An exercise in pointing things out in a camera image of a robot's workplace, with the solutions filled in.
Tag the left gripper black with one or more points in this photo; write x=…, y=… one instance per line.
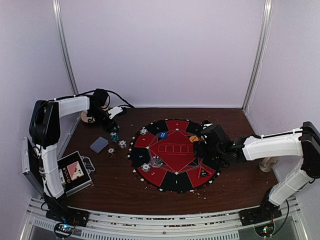
x=108, y=127

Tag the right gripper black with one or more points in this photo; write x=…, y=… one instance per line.
x=198, y=148

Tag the orange big blind button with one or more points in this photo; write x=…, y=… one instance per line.
x=193, y=138

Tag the blue white poker chip stack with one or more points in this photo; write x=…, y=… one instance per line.
x=122, y=144

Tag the black triangle all-in marker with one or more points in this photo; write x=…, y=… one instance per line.
x=203, y=173

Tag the blue small blind button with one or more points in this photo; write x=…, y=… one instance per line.
x=162, y=135

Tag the clear acrylic dealer button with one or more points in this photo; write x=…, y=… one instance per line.
x=156, y=161

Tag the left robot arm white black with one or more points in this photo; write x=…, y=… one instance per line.
x=45, y=132

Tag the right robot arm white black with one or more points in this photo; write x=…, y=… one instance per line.
x=302, y=142

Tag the green poker chip stack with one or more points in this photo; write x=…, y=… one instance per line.
x=114, y=136

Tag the blue playing card deck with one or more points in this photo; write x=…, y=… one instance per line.
x=99, y=144

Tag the round wooden plate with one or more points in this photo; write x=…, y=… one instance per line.
x=85, y=117

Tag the brown poker chip stack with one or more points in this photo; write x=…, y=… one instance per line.
x=111, y=152

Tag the round red black poker mat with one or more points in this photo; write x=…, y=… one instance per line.
x=180, y=169

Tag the aluminium poker case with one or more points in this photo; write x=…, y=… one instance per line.
x=72, y=172

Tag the cream ceramic mug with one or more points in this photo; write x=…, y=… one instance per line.
x=267, y=164

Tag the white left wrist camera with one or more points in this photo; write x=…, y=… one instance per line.
x=116, y=111

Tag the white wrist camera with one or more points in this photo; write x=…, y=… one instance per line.
x=206, y=124
x=116, y=111

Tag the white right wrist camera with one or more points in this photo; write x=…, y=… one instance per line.
x=206, y=124

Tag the front aluminium rail base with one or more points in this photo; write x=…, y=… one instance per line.
x=223, y=225

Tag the right aluminium frame post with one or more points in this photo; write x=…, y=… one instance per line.
x=261, y=46

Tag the aluminium frame post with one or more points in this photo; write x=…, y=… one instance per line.
x=261, y=46
x=64, y=47

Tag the left aluminium frame post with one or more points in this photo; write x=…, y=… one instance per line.
x=64, y=47

